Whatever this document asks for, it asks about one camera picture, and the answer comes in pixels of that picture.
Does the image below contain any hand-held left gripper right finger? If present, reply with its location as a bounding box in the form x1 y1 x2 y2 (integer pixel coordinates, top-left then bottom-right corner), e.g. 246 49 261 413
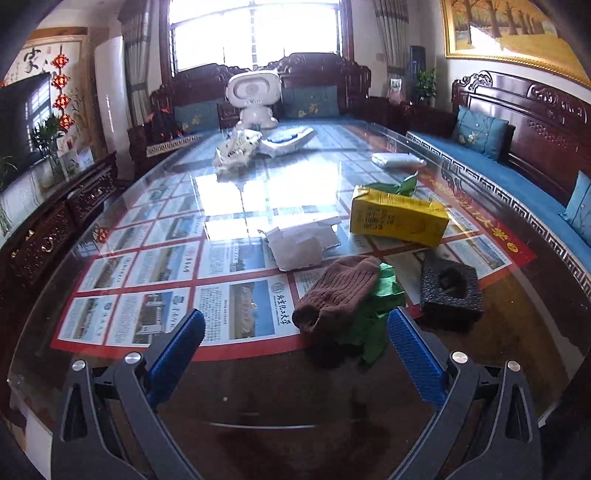
387 307 542 480

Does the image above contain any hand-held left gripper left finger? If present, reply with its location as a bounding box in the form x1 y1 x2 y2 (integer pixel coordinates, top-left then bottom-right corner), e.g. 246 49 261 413
51 308 206 480

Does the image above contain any green crumpled wrapper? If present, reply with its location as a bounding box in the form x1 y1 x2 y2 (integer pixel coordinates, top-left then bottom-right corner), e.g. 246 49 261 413
335 262 406 365

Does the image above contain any black foam block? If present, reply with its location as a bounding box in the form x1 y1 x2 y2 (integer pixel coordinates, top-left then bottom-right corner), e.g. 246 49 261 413
419 263 485 320

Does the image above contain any red-bordered photo poster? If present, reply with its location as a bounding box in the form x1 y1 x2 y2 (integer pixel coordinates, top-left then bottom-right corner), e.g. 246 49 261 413
51 117 539 363

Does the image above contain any brown knit hat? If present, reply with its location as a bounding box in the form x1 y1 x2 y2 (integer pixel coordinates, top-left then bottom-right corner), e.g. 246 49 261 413
292 255 383 334

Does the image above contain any yellow carton box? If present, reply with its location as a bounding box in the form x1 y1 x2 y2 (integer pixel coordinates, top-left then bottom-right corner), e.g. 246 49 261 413
349 185 450 247

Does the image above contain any torn white paper box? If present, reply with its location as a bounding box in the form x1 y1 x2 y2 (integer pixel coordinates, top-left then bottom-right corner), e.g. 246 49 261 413
263 216 342 272

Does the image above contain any green foil scrap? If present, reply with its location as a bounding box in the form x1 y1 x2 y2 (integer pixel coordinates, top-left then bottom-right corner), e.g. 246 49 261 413
365 172 419 197

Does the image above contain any carved wooden television cabinet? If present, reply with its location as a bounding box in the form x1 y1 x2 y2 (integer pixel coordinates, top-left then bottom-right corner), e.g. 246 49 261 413
0 152 118 296

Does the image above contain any folded white plastic bag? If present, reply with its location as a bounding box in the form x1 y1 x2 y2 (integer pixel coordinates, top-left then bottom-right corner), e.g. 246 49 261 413
372 152 426 169

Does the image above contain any crumpled white plastic bag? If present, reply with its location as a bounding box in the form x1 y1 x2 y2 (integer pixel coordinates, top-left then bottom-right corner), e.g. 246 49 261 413
212 129 264 174

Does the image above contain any blue embroidered cushion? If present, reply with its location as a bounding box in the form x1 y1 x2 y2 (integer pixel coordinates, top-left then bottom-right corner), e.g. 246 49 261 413
281 85 340 118
560 171 591 241
451 106 509 160
174 102 222 134

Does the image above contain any dark wooden side table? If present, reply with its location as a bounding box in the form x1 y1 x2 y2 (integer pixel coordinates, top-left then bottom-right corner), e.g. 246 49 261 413
369 95 455 134

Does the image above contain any white tray with blue item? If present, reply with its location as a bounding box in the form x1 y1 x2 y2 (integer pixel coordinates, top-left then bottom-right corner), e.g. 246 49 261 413
261 126 317 158

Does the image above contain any bamboo plant in vase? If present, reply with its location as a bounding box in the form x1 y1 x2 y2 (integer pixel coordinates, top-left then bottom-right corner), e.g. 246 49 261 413
32 113 68 185

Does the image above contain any carved wooden sofa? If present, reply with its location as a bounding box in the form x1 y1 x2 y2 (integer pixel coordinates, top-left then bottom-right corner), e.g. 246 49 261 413
406 71 591 296
148 52 372 139

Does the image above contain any white tower air conditioner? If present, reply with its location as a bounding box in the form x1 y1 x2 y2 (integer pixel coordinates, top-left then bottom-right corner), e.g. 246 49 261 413
95 36 134 160

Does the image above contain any green potted plant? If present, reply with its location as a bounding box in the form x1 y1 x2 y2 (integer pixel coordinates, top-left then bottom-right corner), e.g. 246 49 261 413
413 69 437 104

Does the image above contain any white toy robot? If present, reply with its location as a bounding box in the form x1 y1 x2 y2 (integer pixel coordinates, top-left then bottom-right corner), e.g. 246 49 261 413
225 69 281 131

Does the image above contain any black television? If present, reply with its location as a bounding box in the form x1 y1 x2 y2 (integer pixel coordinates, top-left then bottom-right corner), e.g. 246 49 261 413
0 73 52 185

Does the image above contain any red knot hanging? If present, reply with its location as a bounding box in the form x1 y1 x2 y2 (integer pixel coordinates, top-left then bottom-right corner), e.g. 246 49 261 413
50 53 75 132

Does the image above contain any patterned curtain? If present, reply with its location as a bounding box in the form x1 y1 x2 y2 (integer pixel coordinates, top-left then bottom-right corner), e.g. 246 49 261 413
119 0 153 125
373 0 411 77

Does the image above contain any window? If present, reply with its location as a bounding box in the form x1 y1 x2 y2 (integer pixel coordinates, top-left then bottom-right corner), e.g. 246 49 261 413
159 0 354 77

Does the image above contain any gold-framed tree painting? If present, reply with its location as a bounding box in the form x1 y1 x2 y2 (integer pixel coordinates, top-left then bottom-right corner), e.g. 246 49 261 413
440 0 591 88

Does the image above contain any calligraphy wall scroll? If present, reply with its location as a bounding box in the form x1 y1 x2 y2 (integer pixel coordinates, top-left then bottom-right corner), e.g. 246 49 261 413
7 34 93 162

